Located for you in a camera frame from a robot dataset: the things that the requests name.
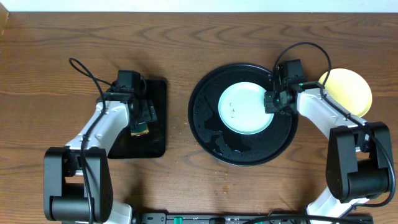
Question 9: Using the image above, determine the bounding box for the yellow green sponge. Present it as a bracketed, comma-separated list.
[131, 122, 149, 136]

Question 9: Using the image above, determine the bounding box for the black round tray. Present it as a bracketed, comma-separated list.
[188, 63, 299, 166]

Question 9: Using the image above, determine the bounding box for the black rectangular tray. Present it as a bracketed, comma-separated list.
[108, 80, 167, 159]

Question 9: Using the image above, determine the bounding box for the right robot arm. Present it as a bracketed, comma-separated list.
[264, 82, 396, 223]

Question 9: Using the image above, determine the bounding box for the yellow plate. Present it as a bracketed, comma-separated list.
[325, 68, 373, 117]

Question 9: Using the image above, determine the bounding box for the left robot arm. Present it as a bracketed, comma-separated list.
[44, 92, 157, 223]

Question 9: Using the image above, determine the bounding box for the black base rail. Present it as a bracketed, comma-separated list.
[131, 212, 374, 224]

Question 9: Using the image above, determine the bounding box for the light blue plate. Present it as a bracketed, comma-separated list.
[218, 82, 274, 135]

